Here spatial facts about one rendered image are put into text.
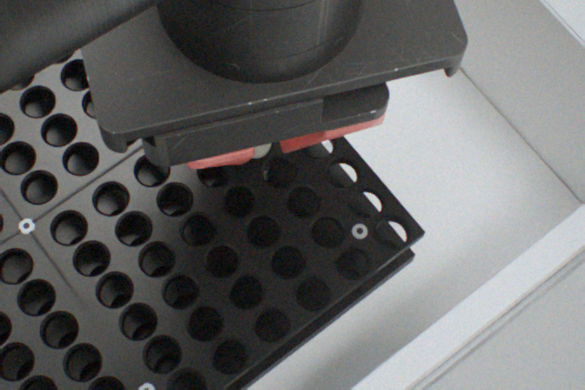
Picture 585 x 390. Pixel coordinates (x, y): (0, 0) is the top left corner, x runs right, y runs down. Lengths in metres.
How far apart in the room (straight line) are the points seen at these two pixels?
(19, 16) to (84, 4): 0.01
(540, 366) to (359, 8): 0.28
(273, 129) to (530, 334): 0.26
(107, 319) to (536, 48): 0.19
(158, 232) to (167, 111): 0.11
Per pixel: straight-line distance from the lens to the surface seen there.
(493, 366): 0.53
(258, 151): 0.39
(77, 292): 0.39
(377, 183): 0.40
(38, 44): 0.20
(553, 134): 0.46
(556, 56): 0.42
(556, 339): 0.54
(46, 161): 0.41
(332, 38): 0.28
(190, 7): 0.27
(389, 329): 0.45
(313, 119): 0.30
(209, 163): 0.31
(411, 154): 0.47
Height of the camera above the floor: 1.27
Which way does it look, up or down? 70 degrees down
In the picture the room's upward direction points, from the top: 3 degrees clockwise
